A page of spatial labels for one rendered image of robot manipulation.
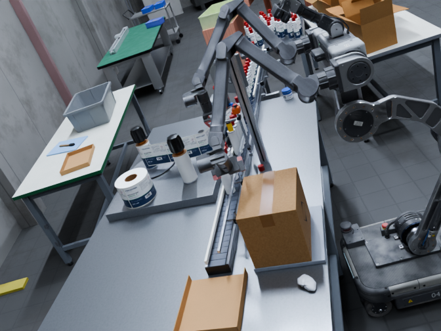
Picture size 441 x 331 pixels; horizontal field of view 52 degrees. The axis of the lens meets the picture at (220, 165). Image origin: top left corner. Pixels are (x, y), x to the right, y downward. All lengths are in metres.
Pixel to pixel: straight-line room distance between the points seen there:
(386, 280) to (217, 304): 1.06
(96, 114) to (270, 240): 2.84
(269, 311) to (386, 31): 2.70
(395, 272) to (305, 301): 0.95
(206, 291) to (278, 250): 0.36
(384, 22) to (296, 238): 2.45
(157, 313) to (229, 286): 0.32
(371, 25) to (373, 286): 2.10
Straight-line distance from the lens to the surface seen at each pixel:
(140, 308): 2.07
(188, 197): 2.50
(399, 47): 3.93
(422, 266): 2.67
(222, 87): 1.86
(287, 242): 1.83
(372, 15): 3.84
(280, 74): 1.85
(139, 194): 2.58
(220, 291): 1.94
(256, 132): 2.54
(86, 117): 4.39
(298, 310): 1.77
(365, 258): 2.74
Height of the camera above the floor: 2.15
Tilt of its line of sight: 28 degrees down
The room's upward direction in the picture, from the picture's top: 21 degrees counter-clockwise
